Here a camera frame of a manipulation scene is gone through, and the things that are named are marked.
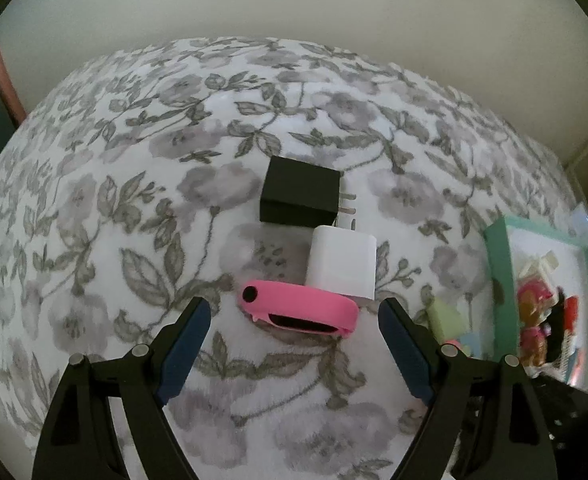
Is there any red white toothpaste tube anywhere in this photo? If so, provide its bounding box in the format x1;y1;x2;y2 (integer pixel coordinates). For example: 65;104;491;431
564;296;579;334

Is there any pink hat puppy figurine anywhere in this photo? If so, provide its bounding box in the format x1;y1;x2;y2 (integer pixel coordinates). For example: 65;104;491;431
517;278;557;367

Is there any white plastic clip box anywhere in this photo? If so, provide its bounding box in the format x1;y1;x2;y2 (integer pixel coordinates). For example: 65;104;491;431
518;250;559;280

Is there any white power adapter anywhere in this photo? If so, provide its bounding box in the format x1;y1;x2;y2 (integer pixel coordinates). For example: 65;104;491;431
305;226;377;300

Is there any pink watch band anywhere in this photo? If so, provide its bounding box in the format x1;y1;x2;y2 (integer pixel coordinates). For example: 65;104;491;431
239;280;359;337

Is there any black power adapter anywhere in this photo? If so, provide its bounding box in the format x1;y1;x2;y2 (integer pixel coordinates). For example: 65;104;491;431
259;156;357;229

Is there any blue salmon folding knife toy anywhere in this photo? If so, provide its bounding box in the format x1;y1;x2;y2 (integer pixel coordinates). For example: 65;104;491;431
426;298;481;359

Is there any black toy car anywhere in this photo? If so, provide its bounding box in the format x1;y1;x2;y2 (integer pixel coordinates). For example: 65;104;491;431
545;287;566;363

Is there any teal rimmed white tray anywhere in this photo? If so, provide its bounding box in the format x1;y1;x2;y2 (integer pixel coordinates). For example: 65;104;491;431
484;217;588;392

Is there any white power strip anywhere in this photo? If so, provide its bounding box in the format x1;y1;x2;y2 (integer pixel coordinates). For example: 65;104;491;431
570;203;588;240

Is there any floral grey white blanket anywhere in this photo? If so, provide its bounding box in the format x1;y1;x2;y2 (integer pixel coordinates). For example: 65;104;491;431
0;37;576;479

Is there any pink board by wall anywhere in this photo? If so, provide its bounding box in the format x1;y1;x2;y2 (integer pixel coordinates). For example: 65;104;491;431
0;51;27;125

